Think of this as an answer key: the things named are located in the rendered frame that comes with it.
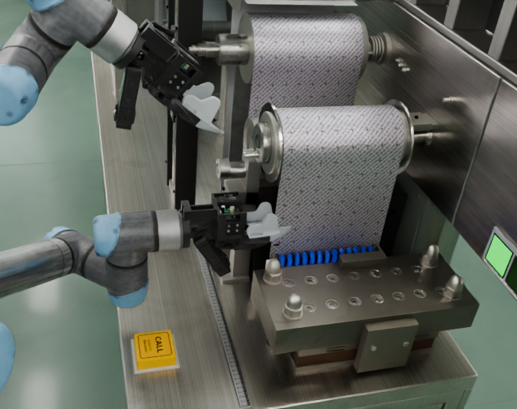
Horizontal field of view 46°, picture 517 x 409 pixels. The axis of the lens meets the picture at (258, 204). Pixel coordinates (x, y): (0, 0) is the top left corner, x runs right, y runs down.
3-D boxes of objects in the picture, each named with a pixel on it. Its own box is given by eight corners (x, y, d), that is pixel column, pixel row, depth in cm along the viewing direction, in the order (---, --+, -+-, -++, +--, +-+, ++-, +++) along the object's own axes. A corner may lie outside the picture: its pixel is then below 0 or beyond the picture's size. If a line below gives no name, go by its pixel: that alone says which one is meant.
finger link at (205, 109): (239, 119, 102) (198, 83, 98) (216, 144, 104) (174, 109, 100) (238, 112, 105) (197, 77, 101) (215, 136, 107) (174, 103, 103)
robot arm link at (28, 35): (-26, 79, 88) (18, 24, 84) (-3, 51, 97) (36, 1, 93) (22, 114, 92) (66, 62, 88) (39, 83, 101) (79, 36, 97)
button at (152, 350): (134, 342, 117) (133, 333, 115) (170, 337, 118) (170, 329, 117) (137, 371, 111) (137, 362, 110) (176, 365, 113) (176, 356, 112)
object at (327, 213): (269, 256, 122) (279, 178, 112) (376, 247, 128) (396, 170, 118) (269, 258, 122) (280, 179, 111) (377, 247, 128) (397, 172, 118)
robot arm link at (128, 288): (111, 272, 124) (109, 229, 118) (157, 293, 120) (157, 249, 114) (84, 294, 118) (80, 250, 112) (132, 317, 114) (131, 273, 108)
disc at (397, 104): (370, 153, 130) (383, 87, 122) (372, 153, 130) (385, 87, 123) (402, 188, 118) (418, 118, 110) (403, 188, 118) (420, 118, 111)
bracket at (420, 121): (398, 119, 121) (400, 110, 120) (424, 118, 123) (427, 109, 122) (409, 131, 117) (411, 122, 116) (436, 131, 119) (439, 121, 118)
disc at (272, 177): (255, 159, 124) (260, 90, 116) (257, 159, 124) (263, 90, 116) (275, 197, 112) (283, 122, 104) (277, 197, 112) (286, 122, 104)
